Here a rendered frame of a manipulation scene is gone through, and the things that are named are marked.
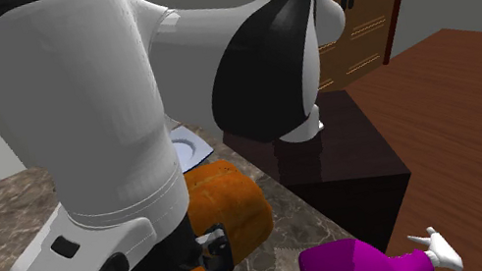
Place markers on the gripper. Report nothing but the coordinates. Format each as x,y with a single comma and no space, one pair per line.
168,258

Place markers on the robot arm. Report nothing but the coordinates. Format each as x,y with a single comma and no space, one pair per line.
86,106

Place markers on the orange bread loaf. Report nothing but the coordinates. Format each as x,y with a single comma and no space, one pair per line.
231,199

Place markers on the pale blue plate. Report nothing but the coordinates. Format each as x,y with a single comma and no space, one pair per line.
195,156

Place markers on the purple figure with white glove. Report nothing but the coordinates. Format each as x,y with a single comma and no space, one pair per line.
339,269

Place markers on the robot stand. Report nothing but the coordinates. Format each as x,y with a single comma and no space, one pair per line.
348,171

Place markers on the brown wooden door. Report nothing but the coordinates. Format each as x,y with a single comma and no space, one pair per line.
366,37

